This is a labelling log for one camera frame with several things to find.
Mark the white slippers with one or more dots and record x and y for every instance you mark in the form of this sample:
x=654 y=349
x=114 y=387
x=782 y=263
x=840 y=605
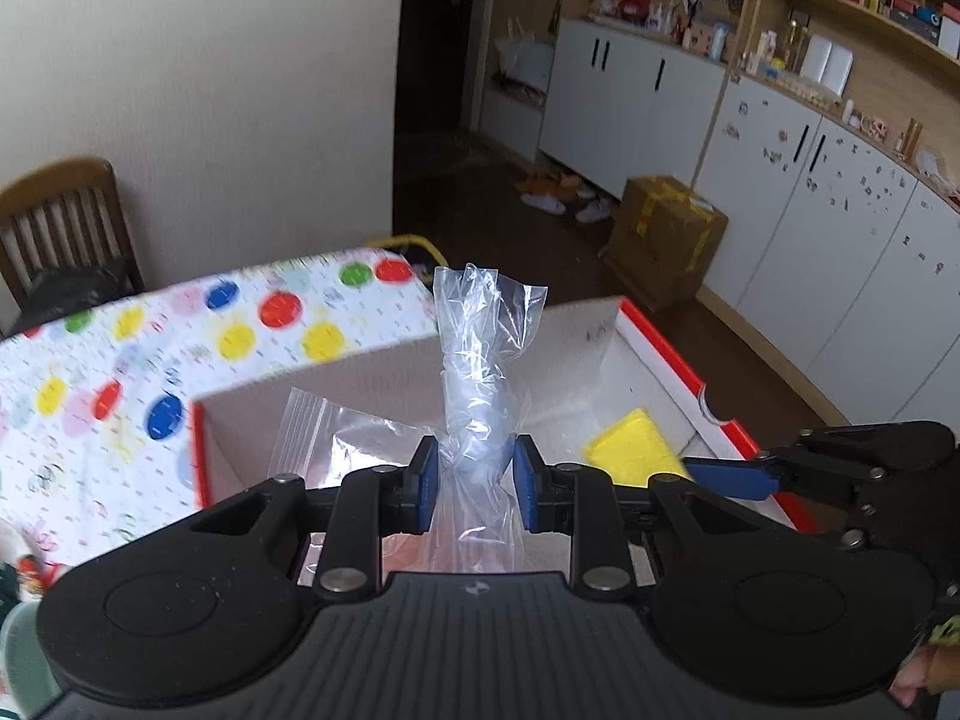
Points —
x=593 y=211

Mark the red white cardboard box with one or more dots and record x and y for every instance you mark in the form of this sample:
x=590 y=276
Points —
x=591 y=363

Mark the brown cardboard box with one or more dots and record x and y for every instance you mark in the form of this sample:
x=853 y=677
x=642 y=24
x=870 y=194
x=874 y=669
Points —
x=663 y=240

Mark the clear plastic zip bag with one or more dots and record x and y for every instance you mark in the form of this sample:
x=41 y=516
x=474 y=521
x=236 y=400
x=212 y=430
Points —
x=485 y=322

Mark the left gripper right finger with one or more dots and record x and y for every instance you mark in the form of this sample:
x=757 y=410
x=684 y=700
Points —
x=670 y=518

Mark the person's right hand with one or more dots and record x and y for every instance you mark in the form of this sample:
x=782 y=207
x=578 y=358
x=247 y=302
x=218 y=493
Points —
x=932 y=668

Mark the yellow sponge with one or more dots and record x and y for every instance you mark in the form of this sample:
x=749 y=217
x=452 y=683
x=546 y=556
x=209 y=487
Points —
x=633 y=450

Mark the polka dot tablecloth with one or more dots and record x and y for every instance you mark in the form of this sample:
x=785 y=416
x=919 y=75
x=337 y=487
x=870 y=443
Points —
x=97 y=407

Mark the black bag on chair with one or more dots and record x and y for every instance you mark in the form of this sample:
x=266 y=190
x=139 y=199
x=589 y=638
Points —
x=58 y=292

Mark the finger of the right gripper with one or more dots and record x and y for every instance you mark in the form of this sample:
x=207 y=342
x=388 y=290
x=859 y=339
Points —
x=737 y=479

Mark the brown wooden chair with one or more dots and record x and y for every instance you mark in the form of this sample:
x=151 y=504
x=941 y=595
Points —
x=65 y=214

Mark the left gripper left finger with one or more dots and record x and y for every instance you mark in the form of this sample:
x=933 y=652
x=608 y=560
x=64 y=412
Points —
x=282 y=514

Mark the white lower cabinets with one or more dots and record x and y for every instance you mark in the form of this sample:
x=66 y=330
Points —
x=838 y=266

